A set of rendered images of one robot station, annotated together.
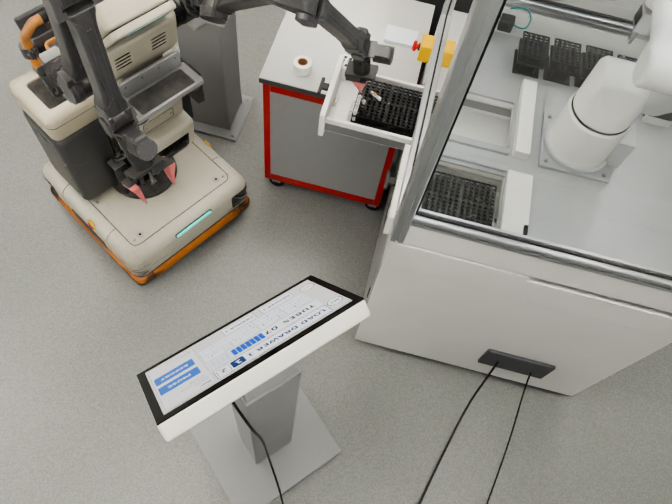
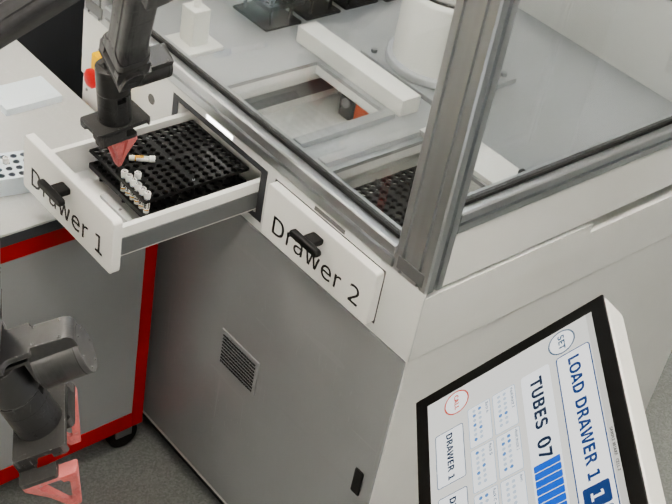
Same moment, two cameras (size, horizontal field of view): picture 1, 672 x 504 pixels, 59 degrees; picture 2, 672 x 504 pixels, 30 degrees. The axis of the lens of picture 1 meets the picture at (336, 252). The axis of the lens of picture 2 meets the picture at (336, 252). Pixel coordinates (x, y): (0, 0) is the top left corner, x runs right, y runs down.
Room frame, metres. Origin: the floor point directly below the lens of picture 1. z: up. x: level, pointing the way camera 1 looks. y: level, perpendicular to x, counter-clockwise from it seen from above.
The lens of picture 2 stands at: (-0.01, 1.14, 2.17)
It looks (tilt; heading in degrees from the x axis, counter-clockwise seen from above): 37 degrees down; 310
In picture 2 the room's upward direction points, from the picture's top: 11 degrees clockwise
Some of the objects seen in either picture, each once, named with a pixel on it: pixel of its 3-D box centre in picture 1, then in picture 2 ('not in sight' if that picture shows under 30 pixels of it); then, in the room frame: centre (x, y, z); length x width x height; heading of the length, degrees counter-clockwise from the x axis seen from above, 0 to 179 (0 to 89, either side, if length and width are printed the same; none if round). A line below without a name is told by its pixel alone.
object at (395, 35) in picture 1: (400, 36); (24, 95); (1.89, -0.08, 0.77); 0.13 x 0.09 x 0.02; 87
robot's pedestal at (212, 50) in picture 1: (210, 58); not in sight; (1.94, 0.75, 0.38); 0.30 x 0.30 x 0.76; 86
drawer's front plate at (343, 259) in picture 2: (397, 188); (319, 251); (1.09, -0.15, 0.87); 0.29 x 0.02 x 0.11; 177
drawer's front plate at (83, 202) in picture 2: (331, 94); (70, 201); (1.43, 0.13, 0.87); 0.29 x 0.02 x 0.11; 177
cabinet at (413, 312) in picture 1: (501, 229); (376, 286); (1.33, -0.65, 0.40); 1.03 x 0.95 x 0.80; 177
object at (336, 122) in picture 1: (389, 111); (172, 174); (1.41, -0.08, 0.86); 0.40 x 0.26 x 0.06; 87
